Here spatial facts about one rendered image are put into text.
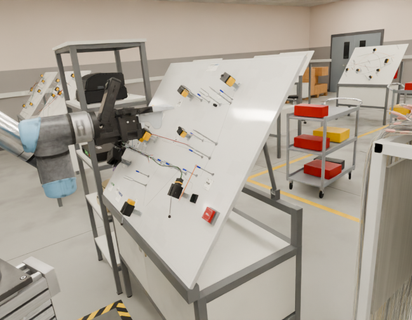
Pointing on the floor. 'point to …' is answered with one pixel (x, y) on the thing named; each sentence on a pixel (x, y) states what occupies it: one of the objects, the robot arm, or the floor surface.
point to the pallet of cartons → (316, 80)
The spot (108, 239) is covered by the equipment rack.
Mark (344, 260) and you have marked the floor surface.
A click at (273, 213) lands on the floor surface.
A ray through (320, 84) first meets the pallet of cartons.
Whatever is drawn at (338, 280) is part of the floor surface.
